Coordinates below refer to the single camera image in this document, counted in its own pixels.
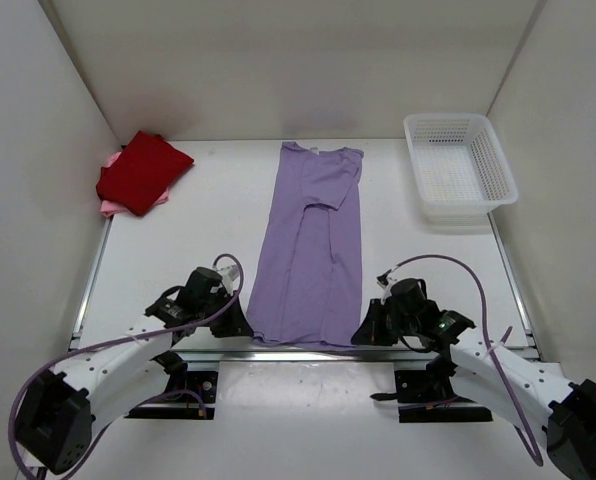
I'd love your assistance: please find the white plastic basket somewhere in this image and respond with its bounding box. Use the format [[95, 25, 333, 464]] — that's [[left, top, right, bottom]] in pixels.
[[403, 113, 518, 221]]

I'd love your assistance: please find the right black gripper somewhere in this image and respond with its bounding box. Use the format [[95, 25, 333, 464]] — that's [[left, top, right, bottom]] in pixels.
[[353, 298, 420, 346]]

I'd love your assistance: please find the pink t shirt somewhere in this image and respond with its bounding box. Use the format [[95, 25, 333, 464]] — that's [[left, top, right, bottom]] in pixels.
[[100, 151, 169, 218]]

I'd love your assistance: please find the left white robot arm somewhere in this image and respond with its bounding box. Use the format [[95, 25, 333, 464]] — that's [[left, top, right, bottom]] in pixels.
[[8, 260, 248, 479]]

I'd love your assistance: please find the aluminium rail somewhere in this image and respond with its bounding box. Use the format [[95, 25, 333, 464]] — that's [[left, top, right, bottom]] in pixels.
[[177, 350, 436, 363]]

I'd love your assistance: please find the lavender t shirt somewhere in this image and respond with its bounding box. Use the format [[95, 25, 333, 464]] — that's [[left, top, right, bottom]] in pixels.
[[246, 142, 364, 348]]

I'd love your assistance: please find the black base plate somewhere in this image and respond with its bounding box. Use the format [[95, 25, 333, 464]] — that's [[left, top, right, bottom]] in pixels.
[[370, 361, 493, 424], [126, 364, 219, 421]]

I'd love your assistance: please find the red t shirt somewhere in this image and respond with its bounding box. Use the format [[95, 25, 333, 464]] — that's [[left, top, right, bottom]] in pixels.
[[95, 131, 194, 217]]

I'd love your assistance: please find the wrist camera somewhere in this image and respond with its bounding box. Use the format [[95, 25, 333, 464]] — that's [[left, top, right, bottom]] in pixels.
[[376, 269, 398, 291], [217, 264, 241, 295]]

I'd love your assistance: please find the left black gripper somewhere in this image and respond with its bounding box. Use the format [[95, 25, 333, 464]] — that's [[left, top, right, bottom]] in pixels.
[[197, 289, 253, 336]]

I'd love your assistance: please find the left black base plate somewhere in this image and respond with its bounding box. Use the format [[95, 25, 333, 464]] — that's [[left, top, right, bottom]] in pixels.
[[126, 364, 219, 421]]

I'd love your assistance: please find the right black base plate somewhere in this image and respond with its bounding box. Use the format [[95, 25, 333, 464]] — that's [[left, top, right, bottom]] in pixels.
[[370, 361, 493, 424]]

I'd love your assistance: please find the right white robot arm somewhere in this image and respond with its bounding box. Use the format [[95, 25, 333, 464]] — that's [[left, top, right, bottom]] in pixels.
[[352, 275, 596, 479]]

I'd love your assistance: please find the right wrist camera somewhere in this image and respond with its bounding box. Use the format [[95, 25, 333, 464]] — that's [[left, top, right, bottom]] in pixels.
[[376, 269, 398, 291]]

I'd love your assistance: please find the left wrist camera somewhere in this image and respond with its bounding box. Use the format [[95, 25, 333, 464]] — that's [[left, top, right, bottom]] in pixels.
[[217, 264, 241, 295]]

